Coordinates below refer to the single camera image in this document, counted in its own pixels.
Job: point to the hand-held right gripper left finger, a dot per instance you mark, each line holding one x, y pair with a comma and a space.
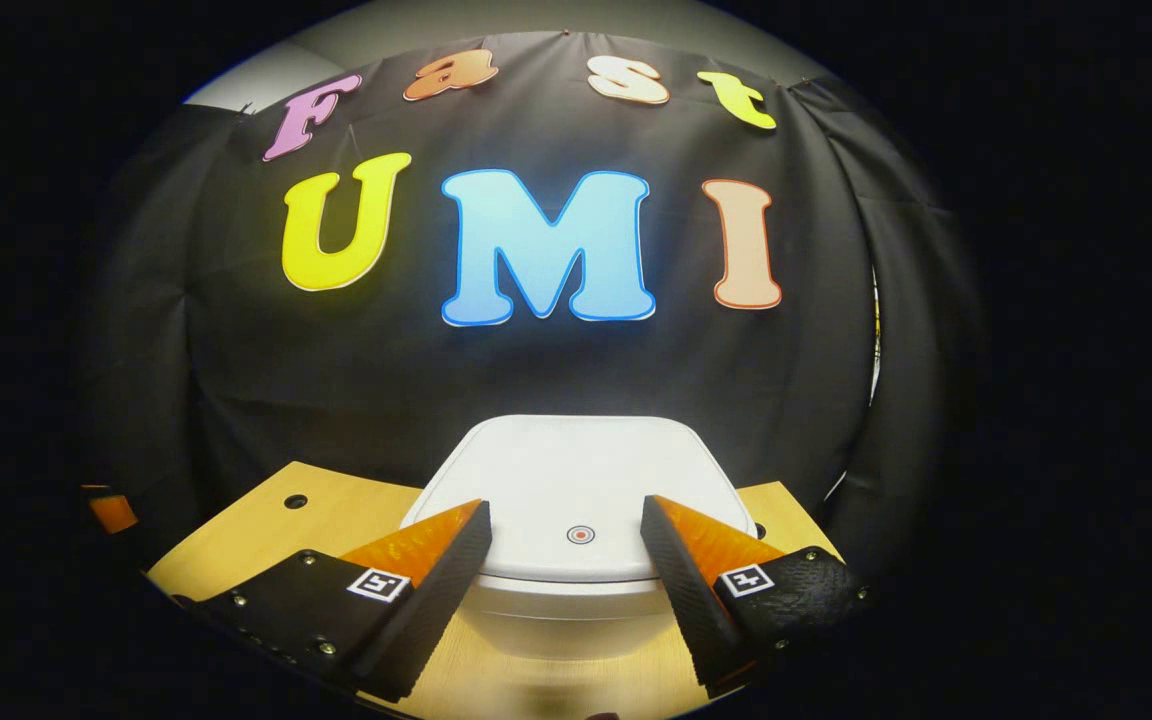
436, 610

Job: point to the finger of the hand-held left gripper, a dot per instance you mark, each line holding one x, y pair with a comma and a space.
114, 513

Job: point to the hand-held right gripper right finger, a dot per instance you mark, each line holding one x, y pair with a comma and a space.
686, 600

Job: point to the white desktop garbage bin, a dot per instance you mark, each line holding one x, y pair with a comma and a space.
576, 470

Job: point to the wooden desktop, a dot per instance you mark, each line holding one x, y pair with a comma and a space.
256, 540

